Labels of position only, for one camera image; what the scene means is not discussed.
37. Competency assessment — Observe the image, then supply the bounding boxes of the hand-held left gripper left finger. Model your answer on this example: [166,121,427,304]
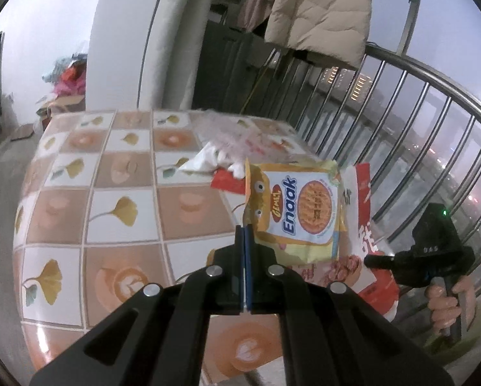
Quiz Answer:
[29,224,247,386]

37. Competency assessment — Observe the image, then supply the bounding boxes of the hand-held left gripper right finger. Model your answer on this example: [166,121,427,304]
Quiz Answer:
[244,226,455,386]

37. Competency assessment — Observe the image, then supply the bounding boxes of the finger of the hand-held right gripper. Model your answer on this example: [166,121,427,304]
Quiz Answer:
[363,254,398,270]

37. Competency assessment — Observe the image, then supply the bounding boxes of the large red snack bag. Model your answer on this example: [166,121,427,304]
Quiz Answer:
[286,163,400,322]

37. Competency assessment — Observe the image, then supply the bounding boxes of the yellow biscuit packet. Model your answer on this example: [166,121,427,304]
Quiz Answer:
[242,158,347,262]

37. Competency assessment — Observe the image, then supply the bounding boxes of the person's right hand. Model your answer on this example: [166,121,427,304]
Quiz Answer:
[425,275,478,336]

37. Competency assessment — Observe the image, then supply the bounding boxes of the green fleece clothing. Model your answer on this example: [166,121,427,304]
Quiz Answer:
[421,326,481,366]

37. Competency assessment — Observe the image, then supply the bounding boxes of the clear plastic bag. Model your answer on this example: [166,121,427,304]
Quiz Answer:
[194,110,305,165]

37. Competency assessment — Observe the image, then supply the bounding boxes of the metal balcony railing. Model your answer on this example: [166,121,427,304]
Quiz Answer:
[292,42,481,330]

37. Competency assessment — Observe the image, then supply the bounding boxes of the dark ribbed cabinet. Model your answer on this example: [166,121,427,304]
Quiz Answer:
[192,20,289,119]

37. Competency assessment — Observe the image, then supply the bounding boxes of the grey curtain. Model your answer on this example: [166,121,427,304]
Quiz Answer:
[136,0,213,111]

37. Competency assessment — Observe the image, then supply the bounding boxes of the cardboard box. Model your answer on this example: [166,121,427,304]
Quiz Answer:
[37,94,86,131]

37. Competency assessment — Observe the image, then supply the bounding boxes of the flat cardboard piece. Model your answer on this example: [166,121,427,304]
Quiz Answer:
[10,124,36,141]

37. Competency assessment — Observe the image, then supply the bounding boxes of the pile of colourful clothes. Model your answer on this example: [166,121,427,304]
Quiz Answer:
[42,52,89,97]

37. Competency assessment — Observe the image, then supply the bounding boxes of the white cabinet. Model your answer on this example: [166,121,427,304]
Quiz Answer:
[83,0,172,113]

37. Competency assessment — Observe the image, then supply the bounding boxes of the beige padded jacket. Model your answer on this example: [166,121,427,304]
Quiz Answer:
[262,0,375,69]

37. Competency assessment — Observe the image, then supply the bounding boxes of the pink hanging garment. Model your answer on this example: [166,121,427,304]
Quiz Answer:
[236,0,271,33]

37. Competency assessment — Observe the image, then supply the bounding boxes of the yellow broom handle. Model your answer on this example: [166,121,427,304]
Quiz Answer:
[240,46,279,113]

